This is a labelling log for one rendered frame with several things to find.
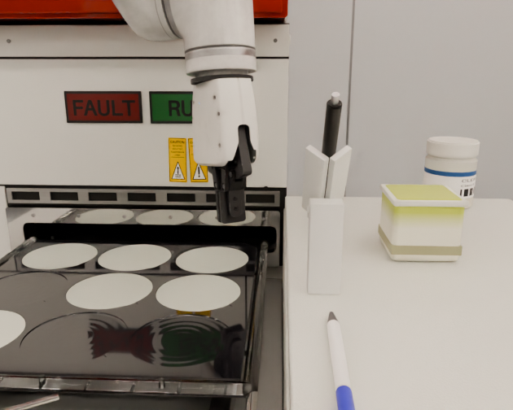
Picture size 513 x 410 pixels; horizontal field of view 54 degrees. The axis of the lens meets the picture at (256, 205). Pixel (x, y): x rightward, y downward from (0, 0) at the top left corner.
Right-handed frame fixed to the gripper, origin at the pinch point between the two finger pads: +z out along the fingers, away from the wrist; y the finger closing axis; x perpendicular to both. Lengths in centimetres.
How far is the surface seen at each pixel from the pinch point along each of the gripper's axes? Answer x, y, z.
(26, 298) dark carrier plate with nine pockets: -23.8, -7.1, 8.8
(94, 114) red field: -11.0, -24.0, -13.0
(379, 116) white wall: 126, -117, -13
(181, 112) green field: 0.6, -17.3, -12.5
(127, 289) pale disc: -12.7, -3.9, 9.1
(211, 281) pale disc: -2.9, -1.2, 9.5
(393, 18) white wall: 128, -110, -53
